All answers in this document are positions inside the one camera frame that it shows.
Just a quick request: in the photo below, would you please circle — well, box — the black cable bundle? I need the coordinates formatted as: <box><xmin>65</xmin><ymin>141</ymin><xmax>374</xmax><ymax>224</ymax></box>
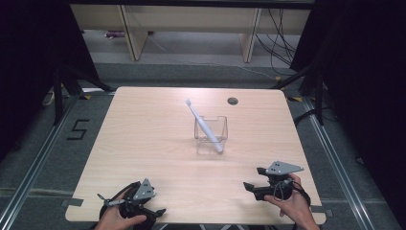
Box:
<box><xmin>255</xmin><ymin>8</ymin><xmax>299</xmax><ymax>77</ymax></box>

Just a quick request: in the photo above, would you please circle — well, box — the white coiled cord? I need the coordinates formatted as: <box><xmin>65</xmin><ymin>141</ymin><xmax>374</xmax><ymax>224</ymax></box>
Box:
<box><xmin>41</xmin><ymin>90</ymin><xmax>56</xmax><ymax>107</ymax></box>

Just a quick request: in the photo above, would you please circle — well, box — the person's right hand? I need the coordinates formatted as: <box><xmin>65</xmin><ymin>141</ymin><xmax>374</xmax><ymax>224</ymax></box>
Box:
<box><xmin>263</xmin><ymin>173</ymin><xmax>320</xmax><ymax>230</ymax></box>

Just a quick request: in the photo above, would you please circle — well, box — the black wrist strap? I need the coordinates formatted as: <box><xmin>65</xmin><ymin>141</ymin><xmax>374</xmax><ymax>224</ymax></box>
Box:
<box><xmin>291</xmin><ymin>183</ymin><xmax>312</xmax><ymax>207</ymax></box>

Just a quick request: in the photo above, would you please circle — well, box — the person's left hand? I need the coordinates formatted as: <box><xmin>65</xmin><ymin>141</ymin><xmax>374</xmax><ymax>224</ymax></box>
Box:
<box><xmin>94</xmin><ymin>196</ymin><xmax>147</xmax><ymax>230</ymax></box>

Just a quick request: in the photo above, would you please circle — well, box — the white electric toothbrush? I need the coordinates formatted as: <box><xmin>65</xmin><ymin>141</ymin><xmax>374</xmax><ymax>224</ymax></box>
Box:
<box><xmin>184</xmin><ymin>98</ymin><xmax>224</xmax><ymax>154</ymax></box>

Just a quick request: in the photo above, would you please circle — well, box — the aluminium floor rail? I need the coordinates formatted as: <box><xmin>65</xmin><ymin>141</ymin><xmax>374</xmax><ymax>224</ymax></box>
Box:
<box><xmin>0</xmin><ymin>94</ymin><xmax>80</xmax><ymax>230</ymax></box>
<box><xmin>301</xmin><ymin>95</ymin><xmax>376</xmax><ymax>230</ymax></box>

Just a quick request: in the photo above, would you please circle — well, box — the pink item under shelf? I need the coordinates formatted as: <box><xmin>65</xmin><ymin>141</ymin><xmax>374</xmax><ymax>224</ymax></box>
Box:
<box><xmin>104</xmin><ymin>30</ymin><xmax>126</xmax><ymax>40</ymax></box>

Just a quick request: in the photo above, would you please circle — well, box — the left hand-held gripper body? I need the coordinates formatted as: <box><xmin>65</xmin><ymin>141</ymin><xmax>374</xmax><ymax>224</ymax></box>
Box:
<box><xmin>97</xmin><ymin>177</ymin><xmax>157</xmax><ymax>219</ymax></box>

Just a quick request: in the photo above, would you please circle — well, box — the black metal stand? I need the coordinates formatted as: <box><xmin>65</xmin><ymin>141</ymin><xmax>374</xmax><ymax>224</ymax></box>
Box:
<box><xmin>271</xmin><ymin>63</ymin><xmax>326</xmax><ymax>127</ymax></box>
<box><xmin>52</xmin><ymin>63</ymin><xmax>115</xmax><ymax>127</ymax></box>

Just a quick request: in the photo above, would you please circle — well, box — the light wooden shelf unit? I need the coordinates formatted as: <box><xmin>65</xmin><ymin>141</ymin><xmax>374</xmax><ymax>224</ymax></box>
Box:
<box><xmin>70</xmin><ymin>3</ymin><xmax>312</xmax><ymax>63</ymax></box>

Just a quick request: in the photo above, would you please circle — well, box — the grey tape strip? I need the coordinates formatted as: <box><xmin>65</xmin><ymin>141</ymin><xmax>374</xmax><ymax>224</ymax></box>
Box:
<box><xmin>310</xmin><ymin>205</ymin><xmax>335</xmax><ymax>219</ymax></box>
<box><xmin>60</xmin><ymin>197</ymin><xmax>84</xmax><ymax>208</ymax></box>

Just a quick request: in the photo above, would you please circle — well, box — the thick black floor cable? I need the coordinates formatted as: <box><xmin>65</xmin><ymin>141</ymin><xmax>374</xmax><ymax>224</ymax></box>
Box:
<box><xmin>293</xmin><ymin>108</ymin><xmax>320</xmax><ymax>127</ymax></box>

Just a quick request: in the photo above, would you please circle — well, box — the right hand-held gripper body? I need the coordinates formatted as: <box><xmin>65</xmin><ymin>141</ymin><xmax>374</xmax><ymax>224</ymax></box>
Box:
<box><xmin>252</xmin><ymin>160</ymin><xmax>305</xmax><ymax>201</ymax></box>

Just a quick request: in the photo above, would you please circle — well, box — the clear plastic container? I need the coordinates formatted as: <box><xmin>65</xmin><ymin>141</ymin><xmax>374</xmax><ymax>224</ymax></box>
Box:
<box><xmin>193</xmin><ymin>115</ymin><xmax>229</xmax><ymax>156</ymax></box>

